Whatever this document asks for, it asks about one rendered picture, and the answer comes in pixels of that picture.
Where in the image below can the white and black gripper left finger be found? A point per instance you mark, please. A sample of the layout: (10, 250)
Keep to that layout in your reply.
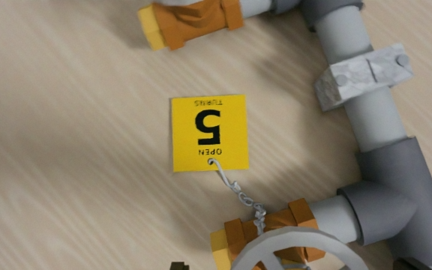
(179, 266)

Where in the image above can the yellow square tag with silver chain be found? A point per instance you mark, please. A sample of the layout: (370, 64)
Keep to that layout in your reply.
(212, 127)

